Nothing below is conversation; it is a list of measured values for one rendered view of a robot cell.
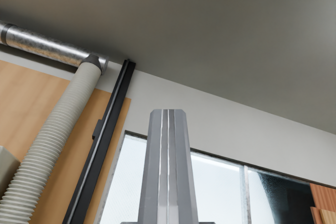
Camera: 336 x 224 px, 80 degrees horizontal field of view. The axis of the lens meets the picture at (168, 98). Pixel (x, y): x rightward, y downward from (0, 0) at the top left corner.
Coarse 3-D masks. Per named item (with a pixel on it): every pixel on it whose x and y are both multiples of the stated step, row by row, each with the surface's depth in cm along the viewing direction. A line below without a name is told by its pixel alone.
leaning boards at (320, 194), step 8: (312, 184) 160; (312, 192) 156; (320, 192) 158; (328, 192) 161; (320, 200) 154; (328, 200) 156; (312, 208) 145; (320, 208) 150; (328, 208) 152; (312, 216) 143; (320, 216) 143; (328, 216) 142
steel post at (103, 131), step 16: (128, 64) 162; (128, 80) 154; (112, 96) 143; (112, 112) 137; (96, 128) 128; (112, 128) 131; (96, 144) 121; (96, 160) 118; (80, 176) 112; (96, 176) 114; (80, 192) 106; (80, 208) 104
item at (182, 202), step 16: (176, 112) 10; (176, 128) 9; (176, 144) 8; (176, 160) 8; (176, 176) 7; (192, 176) 7; (176, 192) 6; (192, 192) 7; (176, 208) 6; (192, 208) 6
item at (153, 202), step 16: (160, 112) 10; (160, 128) 9; (160, 144) 8; (144, 160) 8; (160, 160) 8; (144, 176) 7; (160, 176) 7; (144, 192) 6; (160, 192) 6; (144, 208) 6; (160, 208) 6
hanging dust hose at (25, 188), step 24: (96, 72) 142; (72, 96) 124; (48, 120) 113; (72, 120) 119; (48, 144) 106; (24, 168) 98; (48, 168) 103; (24, 192) 93; (0, 216) 86; (24, 216) 91
